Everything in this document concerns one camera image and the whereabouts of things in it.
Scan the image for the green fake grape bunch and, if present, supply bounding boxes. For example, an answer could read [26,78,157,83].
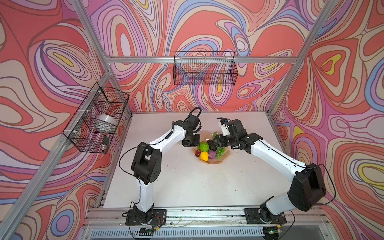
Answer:
[212,132,225,159]

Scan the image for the dark fake avocado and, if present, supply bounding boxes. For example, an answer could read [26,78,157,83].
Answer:
[207,140,218,152]

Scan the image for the red fake cherry pair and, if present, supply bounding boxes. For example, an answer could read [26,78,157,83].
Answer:
[195,150,202,157]

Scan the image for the bumpy green fake fruit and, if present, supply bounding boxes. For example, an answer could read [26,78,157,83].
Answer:
[198,142,210,152]

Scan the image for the purple fake fruit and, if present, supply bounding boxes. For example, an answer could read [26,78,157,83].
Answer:
[208,150,217,160]

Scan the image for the yellow fake pear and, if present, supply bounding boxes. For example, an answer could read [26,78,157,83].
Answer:
[200,152,209,162]

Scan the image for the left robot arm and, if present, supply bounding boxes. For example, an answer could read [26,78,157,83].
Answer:
[129,107,202,225]

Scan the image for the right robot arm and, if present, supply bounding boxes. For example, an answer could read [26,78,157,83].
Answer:
[214,118,327,224]

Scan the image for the pink scalloped fruit bowl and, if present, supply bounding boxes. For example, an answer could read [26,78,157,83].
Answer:
[193,131,231,164]

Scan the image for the white roll in basket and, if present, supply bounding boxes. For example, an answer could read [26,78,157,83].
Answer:
[94,114,118,134]

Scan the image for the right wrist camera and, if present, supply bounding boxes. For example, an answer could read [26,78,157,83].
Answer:
[218,118,230,136]

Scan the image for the back black wire basket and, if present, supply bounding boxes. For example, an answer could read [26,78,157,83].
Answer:
[173,50,238,86]

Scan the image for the black wire basket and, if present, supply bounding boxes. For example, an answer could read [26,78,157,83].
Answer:
[173,50,238,86]
[63,83,130,154]

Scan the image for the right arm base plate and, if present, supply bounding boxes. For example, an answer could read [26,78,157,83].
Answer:
[242,208,287,225]

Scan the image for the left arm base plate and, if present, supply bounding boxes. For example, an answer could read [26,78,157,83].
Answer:
[125,209,167,227]

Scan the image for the left black wire basket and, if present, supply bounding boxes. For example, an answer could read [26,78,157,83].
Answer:
[63,83,130,154]

